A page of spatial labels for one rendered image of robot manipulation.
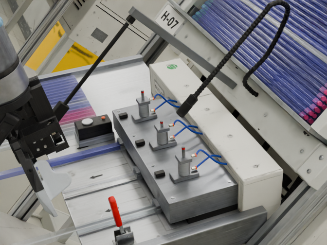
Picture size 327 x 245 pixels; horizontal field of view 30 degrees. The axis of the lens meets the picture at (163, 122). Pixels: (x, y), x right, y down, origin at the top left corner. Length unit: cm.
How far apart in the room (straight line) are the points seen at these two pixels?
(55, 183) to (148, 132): 34
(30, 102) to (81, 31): 151
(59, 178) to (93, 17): 151
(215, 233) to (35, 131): 38
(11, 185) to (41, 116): 178
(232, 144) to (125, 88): 44
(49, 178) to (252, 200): 38
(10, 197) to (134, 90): 135
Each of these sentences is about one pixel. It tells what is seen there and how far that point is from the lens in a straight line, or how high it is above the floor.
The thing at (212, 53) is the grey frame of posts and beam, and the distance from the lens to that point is 141.
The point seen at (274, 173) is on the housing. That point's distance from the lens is 111.
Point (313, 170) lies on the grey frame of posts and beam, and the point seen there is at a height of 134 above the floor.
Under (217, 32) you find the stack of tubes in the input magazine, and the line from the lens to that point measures 139.
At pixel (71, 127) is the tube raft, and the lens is 138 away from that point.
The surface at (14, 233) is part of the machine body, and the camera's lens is 177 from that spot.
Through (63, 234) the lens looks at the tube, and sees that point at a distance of 111.
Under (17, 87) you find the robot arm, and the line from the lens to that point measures 90.
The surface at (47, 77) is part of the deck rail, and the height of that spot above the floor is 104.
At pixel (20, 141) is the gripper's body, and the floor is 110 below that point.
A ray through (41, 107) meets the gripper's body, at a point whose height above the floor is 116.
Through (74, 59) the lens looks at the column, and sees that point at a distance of 440.
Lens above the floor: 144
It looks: 11 degrees down
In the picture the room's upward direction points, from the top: 40 degrees clockwise
